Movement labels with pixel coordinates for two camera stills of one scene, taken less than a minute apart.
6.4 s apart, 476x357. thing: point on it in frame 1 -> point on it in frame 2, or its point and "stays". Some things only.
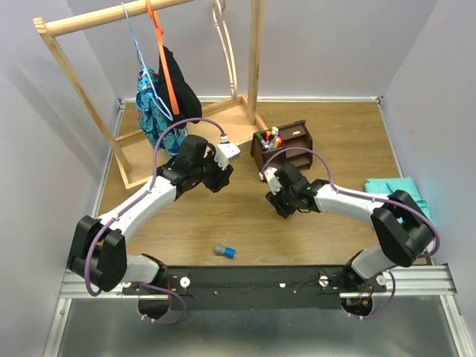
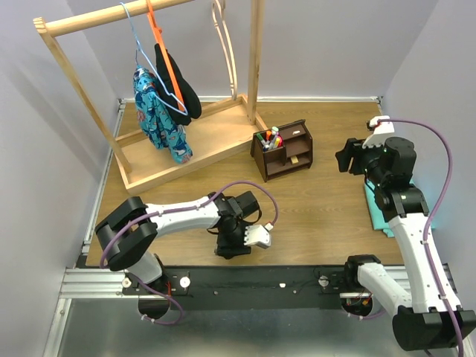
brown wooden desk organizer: [294, 135] stays
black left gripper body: [213, 175] -> [233, 238]
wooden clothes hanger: [222, 6] stays
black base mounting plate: [256, 288] stays
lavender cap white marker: [271, 143] stays
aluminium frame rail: [75, 288] stays
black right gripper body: [282, 201] -> [365, 161]
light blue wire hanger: [154, 95] -> [155, 71]
